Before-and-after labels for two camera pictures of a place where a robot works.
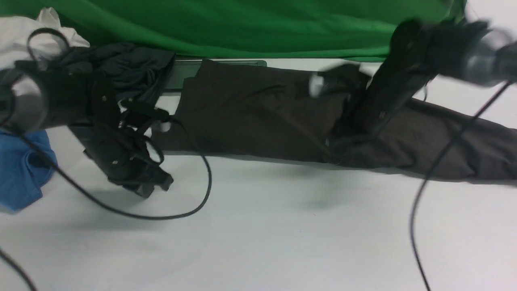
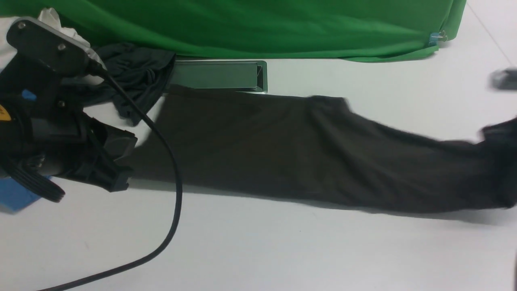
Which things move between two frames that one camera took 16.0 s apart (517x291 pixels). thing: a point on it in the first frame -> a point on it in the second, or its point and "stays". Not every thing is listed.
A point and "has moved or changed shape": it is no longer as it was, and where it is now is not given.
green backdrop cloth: (331, 30) stays
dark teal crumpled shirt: (136, 71) stays
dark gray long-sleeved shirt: (269, 112) has moved or changed shape
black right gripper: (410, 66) -> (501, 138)
